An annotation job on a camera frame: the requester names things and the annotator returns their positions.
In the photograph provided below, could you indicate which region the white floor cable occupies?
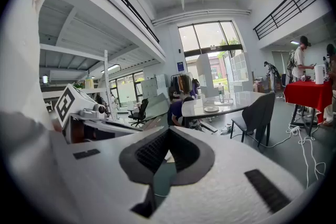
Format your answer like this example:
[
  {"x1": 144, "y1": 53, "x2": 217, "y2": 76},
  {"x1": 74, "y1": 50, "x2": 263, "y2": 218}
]
[{"x1": 286, "y1": 123, "x2": 327, "y2": 189}]

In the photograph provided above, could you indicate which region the black balcony railing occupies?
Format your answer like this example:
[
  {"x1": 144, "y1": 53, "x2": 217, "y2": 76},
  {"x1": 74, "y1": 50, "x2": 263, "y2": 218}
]
[
  {"x1": 102, "y1": 0, "x2": 160, "y2": 44},
  {"x1": 253, "y1": 0, "x2": 325, "y2": 40}
]

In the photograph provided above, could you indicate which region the yellow bottle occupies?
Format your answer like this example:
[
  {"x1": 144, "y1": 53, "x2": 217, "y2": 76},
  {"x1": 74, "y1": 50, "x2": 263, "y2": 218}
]
[{"x1": 84, "y1": 74, "x2": 95, "y2": 90}]

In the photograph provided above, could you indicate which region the white partition cabinet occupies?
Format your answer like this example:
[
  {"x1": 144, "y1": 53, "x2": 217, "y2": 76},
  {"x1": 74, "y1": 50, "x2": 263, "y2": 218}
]
[{"x1": 195, "y1": 54, "x2": 220, "y2": 99}]

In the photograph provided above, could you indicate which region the white cylindrical jug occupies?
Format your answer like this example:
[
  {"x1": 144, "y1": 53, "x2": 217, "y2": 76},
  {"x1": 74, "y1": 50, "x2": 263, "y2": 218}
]
[{"x1": 314, "y1": 65, "x2": 328, "y2": 85}]

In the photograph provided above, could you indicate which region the red-clothed table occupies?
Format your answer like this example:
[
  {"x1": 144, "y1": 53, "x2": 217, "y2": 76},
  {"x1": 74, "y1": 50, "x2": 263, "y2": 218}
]
[{"x1": 283, "y1": 80, "x2": 334, "y2": 124}]

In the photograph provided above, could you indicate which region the clothes rack with garments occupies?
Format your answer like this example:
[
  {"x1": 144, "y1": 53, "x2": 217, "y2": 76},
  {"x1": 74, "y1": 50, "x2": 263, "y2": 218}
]
[{"x1": 170, "y1": 73, "x2": 201, "y2": 95}]

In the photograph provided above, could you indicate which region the white grid shelf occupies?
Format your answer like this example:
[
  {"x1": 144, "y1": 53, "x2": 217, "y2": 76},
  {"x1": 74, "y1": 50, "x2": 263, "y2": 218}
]
[{"x1": 230, "y1": 52, "x2": 254, "y2": 92}]

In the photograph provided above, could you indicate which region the clear plastic water bottle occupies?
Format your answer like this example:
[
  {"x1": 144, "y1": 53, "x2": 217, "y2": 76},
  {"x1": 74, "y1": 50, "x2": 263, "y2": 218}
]
[{"x1": 217, "y1": 83, "x2": 226, "y2": 103}]

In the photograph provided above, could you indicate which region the large glazed entrance window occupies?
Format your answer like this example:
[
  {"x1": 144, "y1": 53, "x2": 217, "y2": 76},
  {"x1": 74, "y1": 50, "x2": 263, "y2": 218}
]
[{"x1": 177, "y1": 20, "x2": 244, "y2": 93}]

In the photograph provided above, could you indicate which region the black office chair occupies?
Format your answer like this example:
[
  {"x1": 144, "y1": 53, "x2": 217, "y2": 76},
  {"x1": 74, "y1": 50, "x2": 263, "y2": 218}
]
[{"x1": 128, "y1": 98, "x2": 149, "y2": 128}]

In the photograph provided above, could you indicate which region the dark grey chair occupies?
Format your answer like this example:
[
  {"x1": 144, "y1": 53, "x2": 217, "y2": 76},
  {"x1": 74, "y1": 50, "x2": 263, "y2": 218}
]
[{"x1": 230, "y1": 91, "x2": 276, "y2": 147}]

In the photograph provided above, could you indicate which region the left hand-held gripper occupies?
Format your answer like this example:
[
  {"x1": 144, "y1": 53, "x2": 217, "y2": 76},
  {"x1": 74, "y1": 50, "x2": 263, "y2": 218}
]
[{"x1": 54, "y1": 83, "x2": 144, "y2": 144}]

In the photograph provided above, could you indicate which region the person's white shirt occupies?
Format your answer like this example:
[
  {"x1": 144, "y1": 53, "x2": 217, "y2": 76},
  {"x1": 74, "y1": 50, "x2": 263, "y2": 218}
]
[{"x1": 5, "y1": 0, "x2": 55, "y2": 131}]

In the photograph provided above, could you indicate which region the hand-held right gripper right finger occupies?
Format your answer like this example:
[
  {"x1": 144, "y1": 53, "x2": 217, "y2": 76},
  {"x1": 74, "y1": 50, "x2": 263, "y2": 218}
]
[{"x1": 156, "y1": 125, "x2": 312, "y2": 224}]

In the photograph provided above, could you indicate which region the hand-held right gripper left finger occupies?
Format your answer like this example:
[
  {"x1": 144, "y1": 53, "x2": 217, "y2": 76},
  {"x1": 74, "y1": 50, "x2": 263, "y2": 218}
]
[{"x1": 51, "y1": 125, "x2": 171, "y2": 224}]

